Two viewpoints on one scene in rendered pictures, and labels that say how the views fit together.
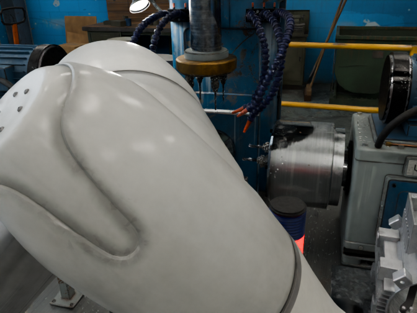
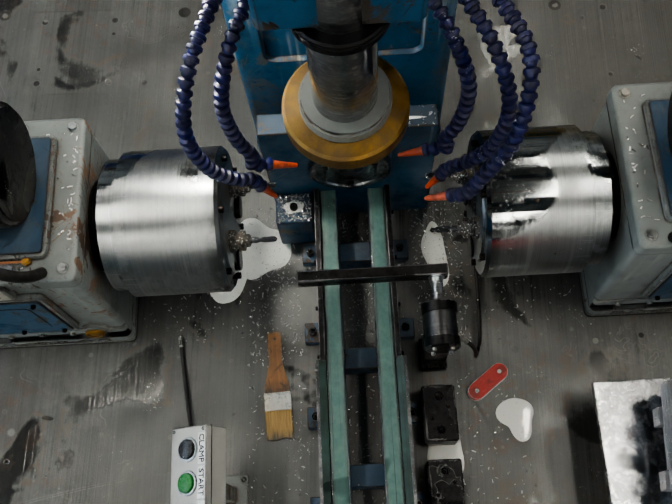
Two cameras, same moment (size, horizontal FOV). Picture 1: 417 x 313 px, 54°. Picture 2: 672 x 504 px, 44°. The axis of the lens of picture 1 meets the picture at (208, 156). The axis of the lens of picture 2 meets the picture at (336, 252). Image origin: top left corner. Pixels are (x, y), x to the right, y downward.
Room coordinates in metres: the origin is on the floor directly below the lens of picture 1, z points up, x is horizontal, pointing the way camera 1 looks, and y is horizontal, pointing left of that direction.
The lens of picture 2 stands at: (0.63, 0.16, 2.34)
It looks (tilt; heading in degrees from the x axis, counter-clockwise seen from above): 69 degrees down; 348
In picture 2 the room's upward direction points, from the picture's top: 7 degrees counter-clockwise
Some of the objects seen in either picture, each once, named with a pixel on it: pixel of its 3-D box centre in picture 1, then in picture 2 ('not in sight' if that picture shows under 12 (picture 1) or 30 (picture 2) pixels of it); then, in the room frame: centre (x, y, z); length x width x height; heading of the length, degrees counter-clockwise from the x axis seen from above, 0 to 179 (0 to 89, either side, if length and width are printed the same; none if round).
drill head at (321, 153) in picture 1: (314, 164); (547, 200); (1.07, -0.31, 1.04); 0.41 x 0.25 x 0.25; 74
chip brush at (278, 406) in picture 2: not in sight; (277, 385); (0.98, 0.23, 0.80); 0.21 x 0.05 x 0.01; 166
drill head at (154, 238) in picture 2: not in sight; (147, 223); (1.27, 0.35, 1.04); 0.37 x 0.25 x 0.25; 74
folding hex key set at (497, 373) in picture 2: not in sight; (487, 381); (0.85, -0.14, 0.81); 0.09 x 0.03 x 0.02; 111
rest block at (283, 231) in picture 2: not in sight; (296, 218); (1.26, 0.10, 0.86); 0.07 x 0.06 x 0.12; 74
